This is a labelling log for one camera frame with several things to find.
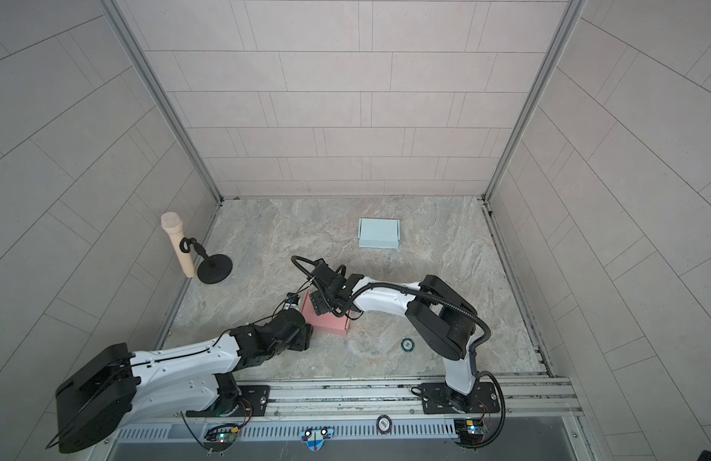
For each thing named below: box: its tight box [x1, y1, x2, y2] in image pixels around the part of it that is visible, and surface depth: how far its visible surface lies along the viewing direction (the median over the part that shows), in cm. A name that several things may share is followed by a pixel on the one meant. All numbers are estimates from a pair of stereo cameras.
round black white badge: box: [375, 414, 393, 436], surface depth 69 cm
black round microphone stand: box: [179, 236, 234, 285], surface depth 94 cm
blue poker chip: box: [400, 338, 416, 353], surface depth 82 cm
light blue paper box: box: [357, 218, 401, 250], surface depth 104 cm
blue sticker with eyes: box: [299, 427, 335, 453], surface depth 67 cm
